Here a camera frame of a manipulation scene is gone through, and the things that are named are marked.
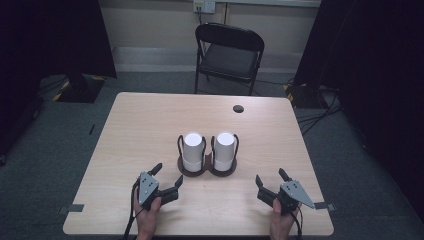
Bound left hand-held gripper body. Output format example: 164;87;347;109
132;171;164;212

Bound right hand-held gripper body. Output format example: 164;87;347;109
273;180;316;216

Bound dark wire cup holder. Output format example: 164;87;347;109
176;133;240;178

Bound stack of white cups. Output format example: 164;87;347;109
213;131;236;172
182;132;205;173

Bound person's right hand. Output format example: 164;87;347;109
269;198;302;240

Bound person's left hand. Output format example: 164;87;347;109
133;196;163;240

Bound grey tape strip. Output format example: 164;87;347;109
58;203;86;215
313;201;336;213

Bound black stand base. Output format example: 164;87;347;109
52;73;108;104
283;82;331;110

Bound black folding chair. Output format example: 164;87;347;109
194;22;266;97

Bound black curtain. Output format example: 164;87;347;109
293;0;424;218
0;0;118;161

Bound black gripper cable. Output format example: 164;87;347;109
122;181;141;240
289;204;304;240

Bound black floor cables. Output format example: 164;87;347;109
295;96;346;136

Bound white wall socket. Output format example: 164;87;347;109
193;0;217;14

